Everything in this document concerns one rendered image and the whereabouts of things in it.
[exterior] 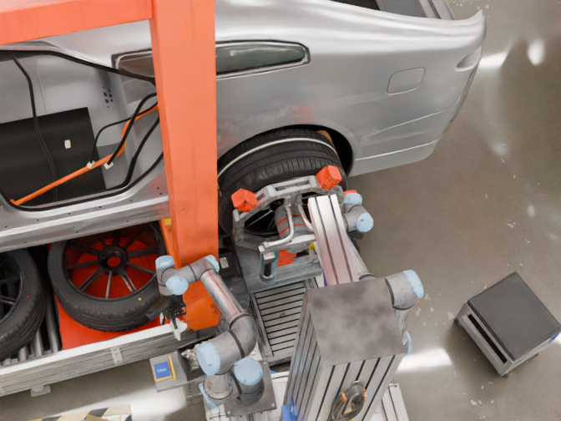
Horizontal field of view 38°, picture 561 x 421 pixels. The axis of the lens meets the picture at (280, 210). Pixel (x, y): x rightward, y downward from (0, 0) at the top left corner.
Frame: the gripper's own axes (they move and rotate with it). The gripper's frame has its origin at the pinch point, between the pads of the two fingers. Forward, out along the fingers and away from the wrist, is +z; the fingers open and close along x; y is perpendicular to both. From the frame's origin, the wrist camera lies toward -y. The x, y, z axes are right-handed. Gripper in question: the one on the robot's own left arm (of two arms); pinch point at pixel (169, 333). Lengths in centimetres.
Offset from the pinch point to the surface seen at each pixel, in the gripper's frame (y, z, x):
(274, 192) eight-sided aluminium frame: 66, -40, 16
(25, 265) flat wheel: -27, 3, 107
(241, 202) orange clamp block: 52, -38, 20
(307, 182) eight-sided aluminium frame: 83, -41, 12
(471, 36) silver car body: 151, -101, -20
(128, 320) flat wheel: 8, 31, 67
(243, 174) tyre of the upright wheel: 60, -46, 30
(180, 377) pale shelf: 14, 47, 29
